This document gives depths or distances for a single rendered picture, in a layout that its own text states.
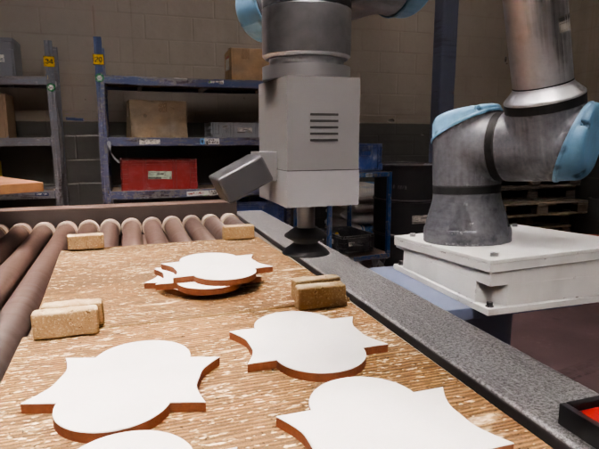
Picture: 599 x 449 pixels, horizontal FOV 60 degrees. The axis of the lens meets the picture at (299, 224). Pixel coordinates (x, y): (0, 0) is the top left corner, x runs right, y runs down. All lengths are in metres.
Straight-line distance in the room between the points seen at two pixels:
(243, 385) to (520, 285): 0.52
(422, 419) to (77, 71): 5.19
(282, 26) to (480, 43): 6.34
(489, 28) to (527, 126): 6.01
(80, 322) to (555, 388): 0.44
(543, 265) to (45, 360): 0.67
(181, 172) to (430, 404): 4.44
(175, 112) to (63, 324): 4.33
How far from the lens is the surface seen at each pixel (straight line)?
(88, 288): 0.73
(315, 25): 0.43
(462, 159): 0.91
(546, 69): 0.85
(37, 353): 0.54
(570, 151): 0.85
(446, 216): 0.92
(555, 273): 0.88
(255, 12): 0.62
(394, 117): 6.10
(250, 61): 4.89
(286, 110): 0.41
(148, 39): 5.46
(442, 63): 5.03
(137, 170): 4.73
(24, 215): 1.43
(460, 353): 0.56
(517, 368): 0.55
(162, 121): 4.81
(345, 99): 0.43
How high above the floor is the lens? 1.13
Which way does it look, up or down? 10 degrees down
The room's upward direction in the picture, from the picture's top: straight up
